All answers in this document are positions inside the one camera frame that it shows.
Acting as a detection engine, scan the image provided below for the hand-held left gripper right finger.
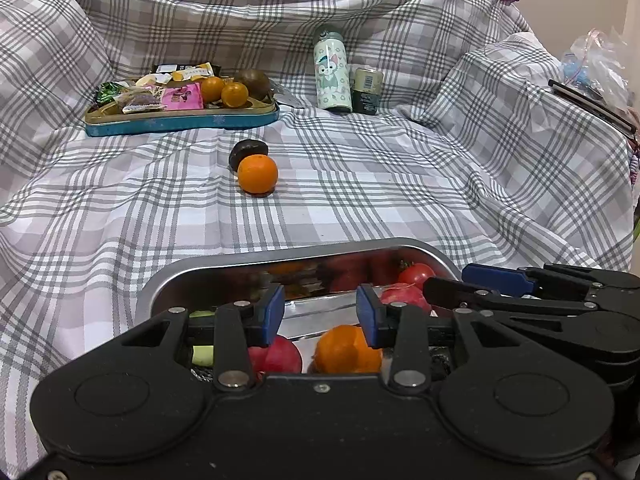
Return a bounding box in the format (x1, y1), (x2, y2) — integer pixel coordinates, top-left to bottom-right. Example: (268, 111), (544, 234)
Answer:
(356, 284), (518, 395)

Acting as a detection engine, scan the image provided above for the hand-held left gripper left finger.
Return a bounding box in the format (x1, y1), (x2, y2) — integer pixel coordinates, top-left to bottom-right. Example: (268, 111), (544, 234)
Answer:
(122, 284), (286, 392)

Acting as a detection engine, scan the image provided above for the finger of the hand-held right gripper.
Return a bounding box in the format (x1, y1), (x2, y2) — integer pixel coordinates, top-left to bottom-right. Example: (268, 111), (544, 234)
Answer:
(423, 276), (601, 317)
(461, 263), (640, 306)

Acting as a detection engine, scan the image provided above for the red apple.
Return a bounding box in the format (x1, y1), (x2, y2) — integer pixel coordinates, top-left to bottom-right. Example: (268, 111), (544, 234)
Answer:
(379, 282), (433, 317)
(247, 335), (304, 377)

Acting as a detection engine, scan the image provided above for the red tomato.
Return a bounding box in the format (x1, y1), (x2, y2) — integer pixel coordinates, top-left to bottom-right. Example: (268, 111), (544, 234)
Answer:
(397, 261), (437, 291)

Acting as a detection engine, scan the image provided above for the steel tray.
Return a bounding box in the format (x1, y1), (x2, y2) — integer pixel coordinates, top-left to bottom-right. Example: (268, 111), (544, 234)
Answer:
(136, 237), (463, 377)

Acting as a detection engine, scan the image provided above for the cucumber piece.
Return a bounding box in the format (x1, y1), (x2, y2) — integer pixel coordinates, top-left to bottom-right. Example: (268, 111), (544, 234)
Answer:
(190, 310), (216, 367)

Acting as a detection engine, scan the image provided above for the plaid cloth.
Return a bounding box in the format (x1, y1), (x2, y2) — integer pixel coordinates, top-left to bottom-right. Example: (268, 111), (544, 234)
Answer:
(0, 0), (638, 471)

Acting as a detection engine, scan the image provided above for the black flat device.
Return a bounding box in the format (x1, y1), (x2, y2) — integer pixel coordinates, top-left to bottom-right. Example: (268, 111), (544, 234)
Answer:
(547, 79), (639, 134)

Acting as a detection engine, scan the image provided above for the blue tin tray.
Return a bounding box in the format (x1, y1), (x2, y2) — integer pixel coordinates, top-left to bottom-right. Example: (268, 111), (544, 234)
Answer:
(84, 75), (280, 138)

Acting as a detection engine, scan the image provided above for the small orange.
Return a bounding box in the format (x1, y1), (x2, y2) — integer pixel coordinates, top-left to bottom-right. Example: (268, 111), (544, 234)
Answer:
(200, 76), (226, 103)
(221, 82), (249, 109)

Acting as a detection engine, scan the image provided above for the dark green can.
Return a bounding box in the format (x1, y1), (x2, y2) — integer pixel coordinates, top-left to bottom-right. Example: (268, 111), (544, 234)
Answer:
(352, 66), (385, 115)

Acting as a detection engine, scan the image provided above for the brown round fruit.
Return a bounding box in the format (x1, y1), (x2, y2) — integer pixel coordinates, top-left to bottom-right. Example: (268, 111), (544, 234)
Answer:
(233, 69), (272, 101)

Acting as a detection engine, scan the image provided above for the pink snack packet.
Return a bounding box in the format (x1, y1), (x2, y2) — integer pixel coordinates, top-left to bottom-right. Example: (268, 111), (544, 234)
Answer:
(162, 84), (205, 111)

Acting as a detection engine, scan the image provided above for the clear plastic bag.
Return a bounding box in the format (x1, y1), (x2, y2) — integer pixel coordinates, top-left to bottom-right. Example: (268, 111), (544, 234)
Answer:
(560, 27), (635, 111)

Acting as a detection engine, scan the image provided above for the mint cartoon water bottle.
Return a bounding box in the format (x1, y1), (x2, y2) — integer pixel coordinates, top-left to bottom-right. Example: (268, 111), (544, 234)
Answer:
(314, 26), (354, 114)

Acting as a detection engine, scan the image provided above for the purple snack packet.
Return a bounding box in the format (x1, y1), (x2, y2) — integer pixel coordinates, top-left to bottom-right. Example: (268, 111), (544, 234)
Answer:
(120, 87), (166, 114)

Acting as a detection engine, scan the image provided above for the yellow snack packet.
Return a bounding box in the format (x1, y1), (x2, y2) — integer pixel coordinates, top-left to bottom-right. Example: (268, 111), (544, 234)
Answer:
(172, 62), (215, 82)

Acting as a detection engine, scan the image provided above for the black snack packet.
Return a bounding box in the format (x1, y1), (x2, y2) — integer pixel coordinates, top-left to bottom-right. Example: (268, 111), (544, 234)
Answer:
(152, 63), (221, 76)

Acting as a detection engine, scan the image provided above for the green snack packet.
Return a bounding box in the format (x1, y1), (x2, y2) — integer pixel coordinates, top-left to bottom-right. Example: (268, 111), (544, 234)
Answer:
(95, 81), (130, 107)

